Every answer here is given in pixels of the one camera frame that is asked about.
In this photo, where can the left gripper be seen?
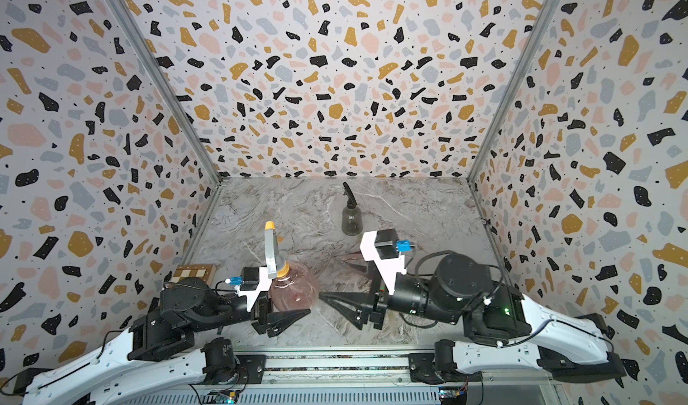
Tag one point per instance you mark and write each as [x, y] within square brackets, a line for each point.
[262, 317]

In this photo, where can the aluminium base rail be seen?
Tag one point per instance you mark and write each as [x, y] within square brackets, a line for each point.
[373, 375]

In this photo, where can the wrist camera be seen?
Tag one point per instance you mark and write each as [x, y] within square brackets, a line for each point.
[251, 283]
[388, 253]

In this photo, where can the black spray nozzle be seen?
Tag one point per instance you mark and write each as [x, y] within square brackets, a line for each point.
[351, 199]

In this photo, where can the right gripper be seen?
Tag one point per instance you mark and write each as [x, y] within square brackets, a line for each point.
[375, 310]

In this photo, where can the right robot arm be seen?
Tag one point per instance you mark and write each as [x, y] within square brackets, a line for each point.
[502, 328]

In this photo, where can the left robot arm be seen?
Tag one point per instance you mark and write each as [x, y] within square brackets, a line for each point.
[158, 351]

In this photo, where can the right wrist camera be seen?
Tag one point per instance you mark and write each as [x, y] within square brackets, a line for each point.
[388, 253]

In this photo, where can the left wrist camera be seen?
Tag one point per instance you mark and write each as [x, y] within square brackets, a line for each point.
[251, 283]

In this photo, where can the wooden chessboard box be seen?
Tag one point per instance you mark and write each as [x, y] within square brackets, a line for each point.
[202, 271]

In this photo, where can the orange grey spray nozzle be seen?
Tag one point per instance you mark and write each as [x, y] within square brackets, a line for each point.
[277, 266]

